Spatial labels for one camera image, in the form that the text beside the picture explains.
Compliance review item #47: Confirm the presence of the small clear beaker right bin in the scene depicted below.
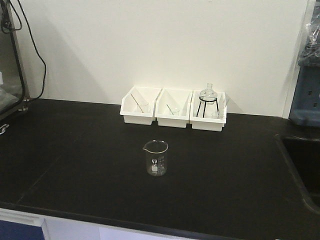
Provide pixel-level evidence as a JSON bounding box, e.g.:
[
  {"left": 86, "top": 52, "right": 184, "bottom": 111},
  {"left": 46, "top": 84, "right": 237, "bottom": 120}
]
[{"left": 211, "top": 112, "right": 220, "bottom": 119}]

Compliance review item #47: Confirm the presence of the white blue base cabinet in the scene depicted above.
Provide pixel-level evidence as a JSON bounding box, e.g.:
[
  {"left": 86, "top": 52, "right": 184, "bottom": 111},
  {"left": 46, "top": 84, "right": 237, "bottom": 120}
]
[{"left": 0, "top": 206, "right": 320, "bottom": 240}]

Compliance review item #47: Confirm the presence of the black lab sink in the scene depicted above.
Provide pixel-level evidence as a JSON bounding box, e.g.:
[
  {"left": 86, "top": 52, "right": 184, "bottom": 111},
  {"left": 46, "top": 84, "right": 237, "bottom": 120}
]
[{"left": 274, "top": 134, "right": 320, "bottom": 214}]

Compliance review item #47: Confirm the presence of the red stirring rod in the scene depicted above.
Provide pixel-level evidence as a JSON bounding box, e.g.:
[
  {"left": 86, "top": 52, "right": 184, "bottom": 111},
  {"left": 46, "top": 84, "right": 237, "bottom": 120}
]
[{"left": 130, "top": 93, "right": 144, "bottom": 113}]

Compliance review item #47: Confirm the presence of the white plastic bin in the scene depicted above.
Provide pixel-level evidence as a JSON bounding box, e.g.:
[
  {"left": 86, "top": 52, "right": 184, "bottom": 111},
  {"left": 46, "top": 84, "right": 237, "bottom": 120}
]
[
  {"left": 120, "top": 86, "right": 162, "bottom": 126},
  {"left": 155, "top": 88, "right": 193, "bottom": 128},
  {"left": 189, "top": 90, "right": 229, "bottom": 132}
]

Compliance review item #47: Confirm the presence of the glass fume cabinet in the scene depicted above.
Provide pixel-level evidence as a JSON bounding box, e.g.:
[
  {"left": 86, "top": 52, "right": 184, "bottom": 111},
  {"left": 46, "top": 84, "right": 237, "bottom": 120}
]
[{"left": 0, "top": 0, "right": 30, "bottom": 120}]

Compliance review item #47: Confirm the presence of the left white plastic bin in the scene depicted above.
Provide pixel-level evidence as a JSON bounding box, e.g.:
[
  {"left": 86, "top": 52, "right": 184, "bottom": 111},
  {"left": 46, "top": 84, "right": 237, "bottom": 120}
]
[{"left": 120, "top": 86, "right": 162, "bottom": 126}]

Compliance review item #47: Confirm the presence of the middle white plastic bin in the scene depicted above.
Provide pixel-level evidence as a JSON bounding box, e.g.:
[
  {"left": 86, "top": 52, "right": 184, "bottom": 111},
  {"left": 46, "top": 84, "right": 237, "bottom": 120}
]
[{"left": 155, "top": 88, "right": 193, "bottom": 128}]

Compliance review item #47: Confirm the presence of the large clear glass beaker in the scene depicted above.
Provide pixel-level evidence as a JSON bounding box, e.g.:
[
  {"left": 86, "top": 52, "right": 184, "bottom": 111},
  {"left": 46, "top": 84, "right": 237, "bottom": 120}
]
[{"left": 142, "top": 139, "right": 169, "bottom": 177}]

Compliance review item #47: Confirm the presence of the metal cabinet latch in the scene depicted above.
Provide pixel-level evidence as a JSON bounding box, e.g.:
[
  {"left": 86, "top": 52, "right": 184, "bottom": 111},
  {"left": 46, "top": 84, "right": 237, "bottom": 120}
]
[{"left": 0, "top": 124, "right": 10, "bottom": 135}]

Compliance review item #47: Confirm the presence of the small beaker with green rod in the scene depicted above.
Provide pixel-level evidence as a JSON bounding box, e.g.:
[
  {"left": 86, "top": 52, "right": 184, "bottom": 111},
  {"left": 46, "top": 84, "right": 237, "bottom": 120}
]
[{"left": 171, "top": 108, "right": 180, "bottom": 116}]

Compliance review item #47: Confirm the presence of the clear plastic bag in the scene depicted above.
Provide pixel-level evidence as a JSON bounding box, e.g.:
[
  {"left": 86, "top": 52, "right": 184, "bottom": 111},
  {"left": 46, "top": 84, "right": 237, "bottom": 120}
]
[{"left": 298, "top": 1, "right": 320, "bottom": 67}]

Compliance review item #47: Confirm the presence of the small beaker with red rod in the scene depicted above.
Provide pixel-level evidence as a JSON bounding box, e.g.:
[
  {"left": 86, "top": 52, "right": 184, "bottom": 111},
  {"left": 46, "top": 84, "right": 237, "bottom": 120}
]
[{"left": 136, "top": 101, "right": 149, "bottom": 114}]

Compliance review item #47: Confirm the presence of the blue plastic crate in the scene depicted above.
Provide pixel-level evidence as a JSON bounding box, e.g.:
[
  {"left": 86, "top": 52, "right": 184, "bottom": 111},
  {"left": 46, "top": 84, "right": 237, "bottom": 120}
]
[{"left": 289, "top": 50, "right": 320, "bottom": 128}]

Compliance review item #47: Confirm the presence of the clear round glass flask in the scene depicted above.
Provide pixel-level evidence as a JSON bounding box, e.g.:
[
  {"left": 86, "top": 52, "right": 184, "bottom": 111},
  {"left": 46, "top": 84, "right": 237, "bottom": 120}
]
[{"left": 199, "top": 83, "right": 218, "bottom": 105}]

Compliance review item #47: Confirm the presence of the right white plastic bin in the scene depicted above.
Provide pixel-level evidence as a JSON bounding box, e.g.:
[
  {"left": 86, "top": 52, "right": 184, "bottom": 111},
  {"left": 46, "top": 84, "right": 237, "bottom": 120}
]
[{"left": 189, "top": 90, "right": 229, "bottom": 132}]

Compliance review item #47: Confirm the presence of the black power cable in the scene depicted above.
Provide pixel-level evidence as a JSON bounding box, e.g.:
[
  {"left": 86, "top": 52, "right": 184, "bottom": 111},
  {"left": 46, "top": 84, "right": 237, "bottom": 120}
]
[{"left": 1, "top": 0, "right": 48, "bottom": 100}]

